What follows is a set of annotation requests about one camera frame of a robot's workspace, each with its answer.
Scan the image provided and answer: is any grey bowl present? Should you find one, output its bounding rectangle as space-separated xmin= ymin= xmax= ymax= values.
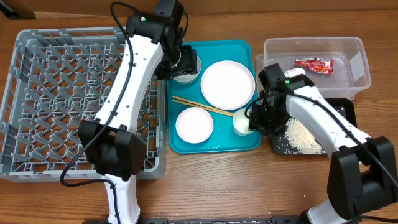
xmin=174 ymin=56 xmax=201 ymax=85

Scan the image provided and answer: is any white cup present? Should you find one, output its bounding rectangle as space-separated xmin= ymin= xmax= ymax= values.
xmin=233 ymin=108 xmax=254 ymax=136

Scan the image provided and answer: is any pile of white rice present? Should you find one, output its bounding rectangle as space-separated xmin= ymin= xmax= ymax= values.
xmin=282 ymin=118 xmax=326 ymax=155

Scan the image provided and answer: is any pink bowl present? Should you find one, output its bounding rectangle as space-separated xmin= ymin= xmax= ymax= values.
xmin=175 ymin=107 xmax=214 ymax=144

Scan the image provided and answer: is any red snack wrapper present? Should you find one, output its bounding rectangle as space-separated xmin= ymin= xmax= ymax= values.
xmin=295 ymin=58 xmax=334 ymax=75

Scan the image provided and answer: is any white tissue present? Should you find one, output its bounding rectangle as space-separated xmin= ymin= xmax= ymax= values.
xmin=284 ymin=68 xmax=305 ymax=78

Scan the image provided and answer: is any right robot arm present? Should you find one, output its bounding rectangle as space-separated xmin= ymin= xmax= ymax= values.
xmin=245 ymin=64 xmax=397 ymax=223

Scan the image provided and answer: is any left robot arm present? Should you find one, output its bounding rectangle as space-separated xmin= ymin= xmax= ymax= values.
xmin=78 ymin=1 xmax=199 ymax=223

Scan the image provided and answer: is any black waste tray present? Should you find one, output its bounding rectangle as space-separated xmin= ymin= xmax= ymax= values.
xmin=271 ymin=98 xmax=357 ymax=156

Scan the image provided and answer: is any grey dishwasher rack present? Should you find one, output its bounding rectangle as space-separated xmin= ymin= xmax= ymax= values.
xmin=0 ymin=26 xmax=167 ymax=183

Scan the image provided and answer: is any upper wooden chopstick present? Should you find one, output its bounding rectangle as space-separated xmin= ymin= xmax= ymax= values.
xmin=172 ymin=95 xmax=234 ymax=116

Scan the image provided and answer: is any wooden chopstick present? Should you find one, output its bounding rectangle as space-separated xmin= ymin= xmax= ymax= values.
xmin=172 ymin=99 xmax=234 ymax=117
xmin=172 ymin=95 xmax=234 ymax=116

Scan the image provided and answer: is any lower wooden chopstick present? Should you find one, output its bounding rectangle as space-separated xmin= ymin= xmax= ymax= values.
xmin=172 ymin=99 xmax=234 ymax=117

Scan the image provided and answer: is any large white plate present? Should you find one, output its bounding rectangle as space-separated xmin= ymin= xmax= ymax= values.
xmin=200 ymin=60 xmax=255 ymax=110

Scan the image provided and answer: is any teal serving tray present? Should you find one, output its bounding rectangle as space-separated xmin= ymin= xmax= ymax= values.
xmin=167 ymin=40 xmax=262 ymax=154

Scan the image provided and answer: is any clear plastic bin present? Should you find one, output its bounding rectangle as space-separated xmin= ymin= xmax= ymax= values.
xmin=255 ymin=37 xmax=371 ymax=100

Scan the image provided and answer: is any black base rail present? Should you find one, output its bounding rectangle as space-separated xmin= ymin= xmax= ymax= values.
xmin=82 ymin=214 xmax=308 ymax=224

